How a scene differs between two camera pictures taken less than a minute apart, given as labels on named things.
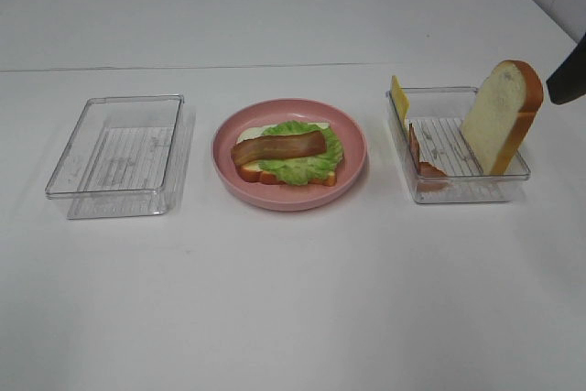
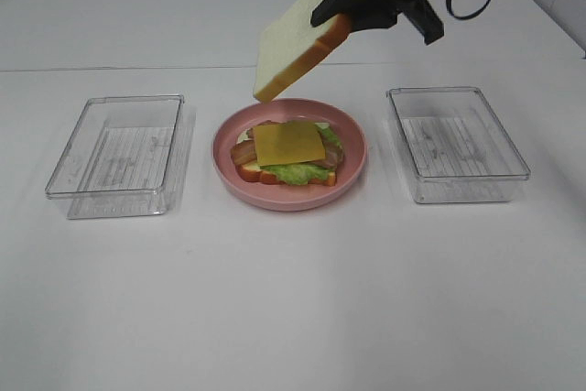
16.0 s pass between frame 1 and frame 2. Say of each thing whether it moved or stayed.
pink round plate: stayed
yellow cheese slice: moved
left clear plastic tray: stayed
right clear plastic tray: stayed
